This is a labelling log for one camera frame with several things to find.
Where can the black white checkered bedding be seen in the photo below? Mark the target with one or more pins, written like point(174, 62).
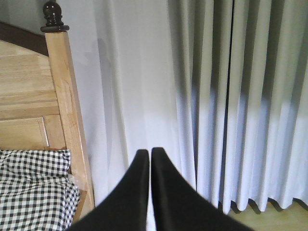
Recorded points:
point(36, 191)

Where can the wooden bed frame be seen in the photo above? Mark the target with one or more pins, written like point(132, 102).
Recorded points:
point(39, 103)

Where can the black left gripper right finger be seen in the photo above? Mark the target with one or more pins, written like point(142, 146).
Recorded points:
point(177, 206)

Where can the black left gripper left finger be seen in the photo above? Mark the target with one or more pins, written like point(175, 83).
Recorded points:
point(125, 208)

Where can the white curtain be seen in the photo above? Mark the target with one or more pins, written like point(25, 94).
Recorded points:
point(222, 85)

